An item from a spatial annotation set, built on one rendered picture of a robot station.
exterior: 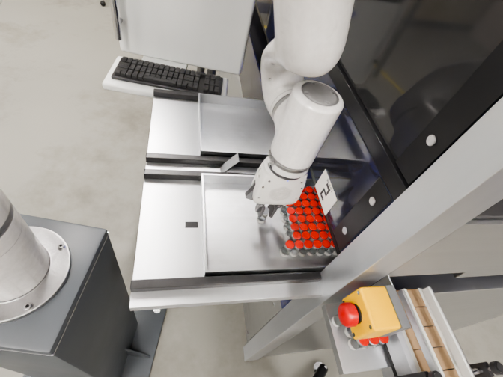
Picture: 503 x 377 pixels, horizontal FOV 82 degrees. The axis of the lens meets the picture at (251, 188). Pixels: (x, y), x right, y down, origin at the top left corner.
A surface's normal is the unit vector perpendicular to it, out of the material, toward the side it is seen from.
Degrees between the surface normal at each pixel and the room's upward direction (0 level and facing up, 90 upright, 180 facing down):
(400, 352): 90
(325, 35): 93
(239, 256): 0
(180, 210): 0
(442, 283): 0
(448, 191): 90
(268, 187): 88
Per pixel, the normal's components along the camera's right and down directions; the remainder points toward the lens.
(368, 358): 0.22, -0.61
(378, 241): -0.97, -0.03
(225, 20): 0.00, 0.78
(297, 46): -0.48, 0.77
